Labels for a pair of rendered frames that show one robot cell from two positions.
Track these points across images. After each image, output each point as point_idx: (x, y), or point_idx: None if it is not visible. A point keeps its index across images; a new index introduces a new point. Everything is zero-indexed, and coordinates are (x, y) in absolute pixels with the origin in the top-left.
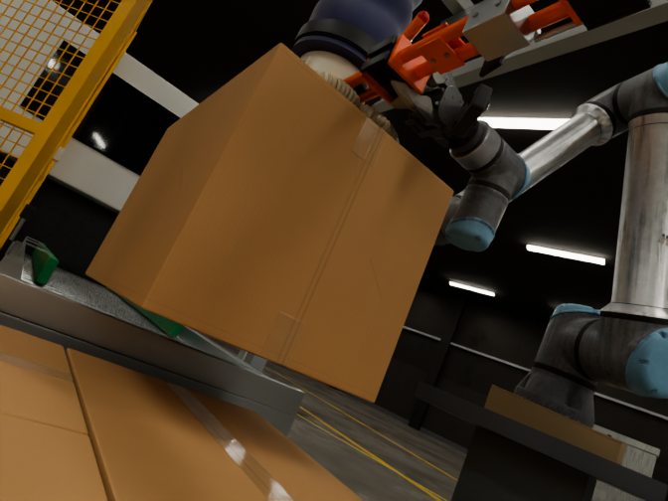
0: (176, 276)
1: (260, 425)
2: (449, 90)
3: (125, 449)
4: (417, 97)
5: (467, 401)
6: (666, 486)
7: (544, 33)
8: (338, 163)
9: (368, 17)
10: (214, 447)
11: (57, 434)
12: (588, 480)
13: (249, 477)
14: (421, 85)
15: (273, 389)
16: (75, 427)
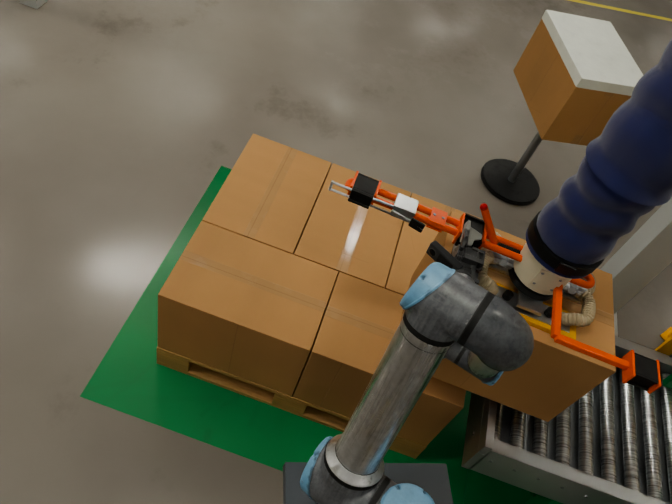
0: (414, 273)
1: (434, 384)
2: (457, 246)
3: (379, 292)
4: (454, 245)
5: (408, 463)
6: (285, 462)
7: (386, 210)
8: (433, 260)
9: (544, 207)
10: (391, 325)
11: (381, 279)
12: None
13: (372, 322)
14: (453, 239)
15: (485, 424)
16: (387, 285)
